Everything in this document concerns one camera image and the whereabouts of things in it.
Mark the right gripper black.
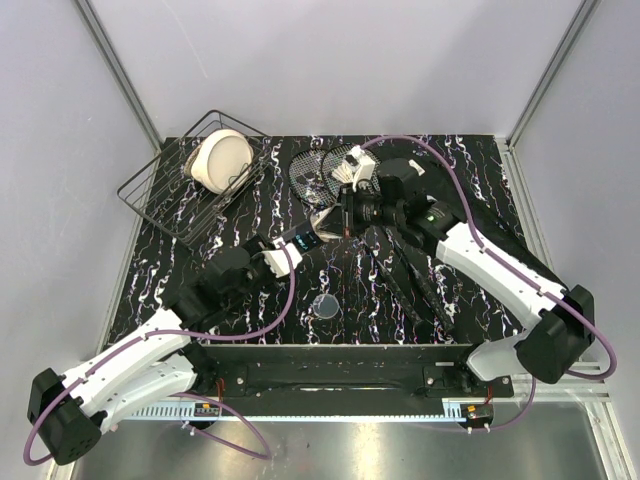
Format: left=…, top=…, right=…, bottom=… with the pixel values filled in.
left=315, top=182, right=404, bottom=237

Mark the black BOKA shuttlecock tube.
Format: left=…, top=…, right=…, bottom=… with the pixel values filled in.
left=266, top=220, right=326, bottom=255

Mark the white shuttlecock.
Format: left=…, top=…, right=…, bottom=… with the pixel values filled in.
left=331, top=162, right=357, bottom=184

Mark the clear plastic tube lid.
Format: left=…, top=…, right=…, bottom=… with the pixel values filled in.
left=311, top=293, right=340, bottom=320

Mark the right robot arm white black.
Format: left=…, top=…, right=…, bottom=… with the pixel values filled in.
left=312, top=155, right=595, bottom=397

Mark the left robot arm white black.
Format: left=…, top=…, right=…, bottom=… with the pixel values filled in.
left=23, top=236, right=302, bottom=466

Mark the right badminton racket black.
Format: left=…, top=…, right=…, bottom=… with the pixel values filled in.
left=323, top=144, right=454, bottom=333

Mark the black racket bag Crossway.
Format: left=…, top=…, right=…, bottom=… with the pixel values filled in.
left=411, top=179, right=568, bottom=316

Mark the white round container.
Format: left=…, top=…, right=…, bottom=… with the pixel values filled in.
left=185, top=129, right=253, bottom=195

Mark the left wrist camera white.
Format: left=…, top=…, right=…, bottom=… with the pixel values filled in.
left=263, top=243, right=302, bottom=278

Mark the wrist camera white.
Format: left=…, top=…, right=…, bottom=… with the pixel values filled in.
left=345, top=145, right=376, bottom=191
left=263, top=243, right=302, bottom=278

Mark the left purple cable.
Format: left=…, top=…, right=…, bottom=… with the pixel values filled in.
left=22, top=244, right=297, bottom=466

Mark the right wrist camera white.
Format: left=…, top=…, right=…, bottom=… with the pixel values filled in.
left=345, top=145, right=376, bottom=191

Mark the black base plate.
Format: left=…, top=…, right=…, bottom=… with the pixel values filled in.
left=177, top=343, right=514, bottom=399

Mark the black wire basket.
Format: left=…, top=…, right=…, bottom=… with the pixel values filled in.
left=117, top=110, right=271, bottom=248

